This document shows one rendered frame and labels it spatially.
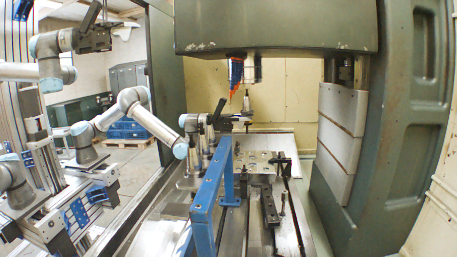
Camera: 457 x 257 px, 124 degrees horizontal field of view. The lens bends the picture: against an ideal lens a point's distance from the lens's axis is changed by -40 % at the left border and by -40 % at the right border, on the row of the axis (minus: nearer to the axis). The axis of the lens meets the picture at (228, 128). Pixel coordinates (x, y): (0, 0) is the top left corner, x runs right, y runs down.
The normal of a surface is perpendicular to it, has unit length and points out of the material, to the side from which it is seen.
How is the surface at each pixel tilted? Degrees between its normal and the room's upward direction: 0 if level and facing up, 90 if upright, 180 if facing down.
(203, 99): 90
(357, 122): 90
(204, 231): 90
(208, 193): 0
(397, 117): 90
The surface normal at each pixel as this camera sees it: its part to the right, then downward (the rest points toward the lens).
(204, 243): -0.11, 0.29
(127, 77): 0.17, 0.27
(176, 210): -0.04, -0.96
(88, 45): 0.40, 0.24
